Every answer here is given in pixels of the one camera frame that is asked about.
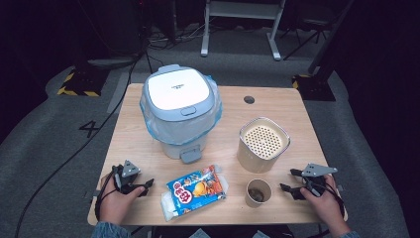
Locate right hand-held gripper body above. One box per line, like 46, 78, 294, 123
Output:
300, 163, 339, 196

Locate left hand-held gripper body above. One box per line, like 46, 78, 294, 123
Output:
111, 160, 147, 195

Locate beige container with perforated strainer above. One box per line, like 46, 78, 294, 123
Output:
236, 116, 291, 175

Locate brown paper cup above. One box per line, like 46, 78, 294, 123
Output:
245, 178, 273, 209

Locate blue and orange snack packet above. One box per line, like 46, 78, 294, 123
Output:
160, 164, 230, 222

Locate white and blue pedal bin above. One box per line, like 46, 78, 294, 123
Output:
139, 63, 223, 165

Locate person's left hand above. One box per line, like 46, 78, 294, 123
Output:
98, 174, 147, 226

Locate person's right hand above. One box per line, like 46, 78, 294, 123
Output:
299, 174, 348, 229

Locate person's legs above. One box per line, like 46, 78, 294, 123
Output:
152, 224, 296, 238

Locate yellow and black striped base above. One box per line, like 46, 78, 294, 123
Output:
291, 72, 337, 102
56, 67, 110, 98

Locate black tripod stand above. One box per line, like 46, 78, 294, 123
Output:
282, 13, 331, 61

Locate left hand-held gripper black cable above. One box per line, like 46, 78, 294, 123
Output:
94, 171, 117, 222

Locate long black floor cable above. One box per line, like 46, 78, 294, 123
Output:
13, 54, 142, 238

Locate grey floor cable cover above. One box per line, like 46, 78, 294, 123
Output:
106, 71, 134, 115

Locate black metal post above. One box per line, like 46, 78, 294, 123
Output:
307, 0, 356, 75

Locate white metal desk frame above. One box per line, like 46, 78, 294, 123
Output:
200, 0, 287, 61

